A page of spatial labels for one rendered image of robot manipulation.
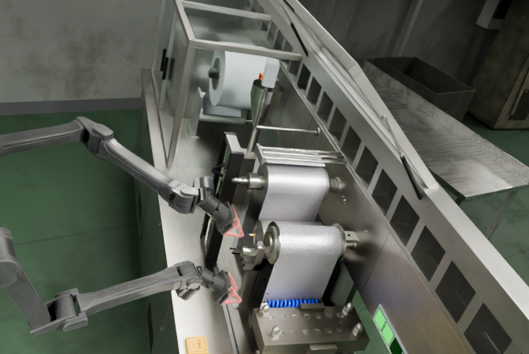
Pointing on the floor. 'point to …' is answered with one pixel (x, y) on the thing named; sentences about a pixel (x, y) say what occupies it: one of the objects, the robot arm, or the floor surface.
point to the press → (507, 60)
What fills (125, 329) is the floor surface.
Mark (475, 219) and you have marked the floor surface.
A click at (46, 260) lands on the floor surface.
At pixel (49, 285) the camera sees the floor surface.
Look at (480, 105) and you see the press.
